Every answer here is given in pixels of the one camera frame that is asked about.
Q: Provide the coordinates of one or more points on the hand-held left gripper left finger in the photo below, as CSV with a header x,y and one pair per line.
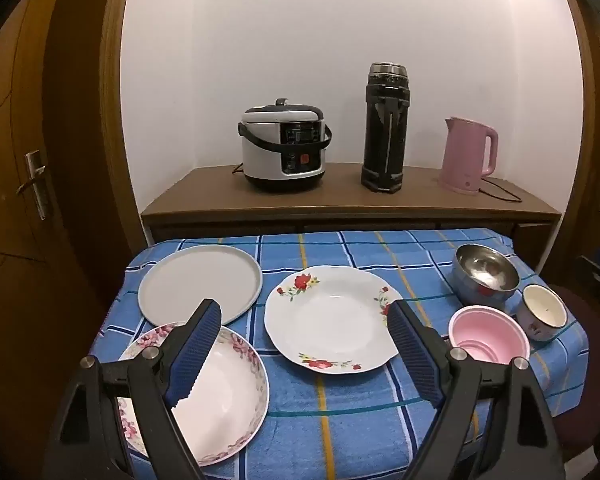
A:
x,y
195,355

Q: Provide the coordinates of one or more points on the pink electric kettle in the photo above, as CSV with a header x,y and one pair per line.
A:
x,y
462,160

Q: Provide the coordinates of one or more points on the plain grey round plate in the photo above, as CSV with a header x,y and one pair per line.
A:
x,y
195,280

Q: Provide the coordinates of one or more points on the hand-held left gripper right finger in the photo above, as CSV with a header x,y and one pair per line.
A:
x,y
412,355

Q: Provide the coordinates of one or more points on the red flower white plate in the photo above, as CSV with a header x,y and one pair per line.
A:
x,y
330,320

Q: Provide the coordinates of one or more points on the wooden cabinet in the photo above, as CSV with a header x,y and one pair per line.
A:
x,y
330,200

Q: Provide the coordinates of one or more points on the blue plaid tablecloth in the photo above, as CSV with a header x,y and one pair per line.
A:
x,y
340,410

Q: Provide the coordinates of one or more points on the pink floral white bowl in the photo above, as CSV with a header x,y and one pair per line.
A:
x,y
230,400

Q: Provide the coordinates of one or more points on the pink plastic bowl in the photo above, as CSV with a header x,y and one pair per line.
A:
x,y
485,335

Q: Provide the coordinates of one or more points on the black thermos flask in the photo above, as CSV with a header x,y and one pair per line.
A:
x,y
385,130

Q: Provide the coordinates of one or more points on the white black rice cooker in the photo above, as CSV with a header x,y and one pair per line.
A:
x,y
267,150

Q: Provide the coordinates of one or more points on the stainless steel bowl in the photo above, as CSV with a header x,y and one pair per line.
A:
x,y
480,270

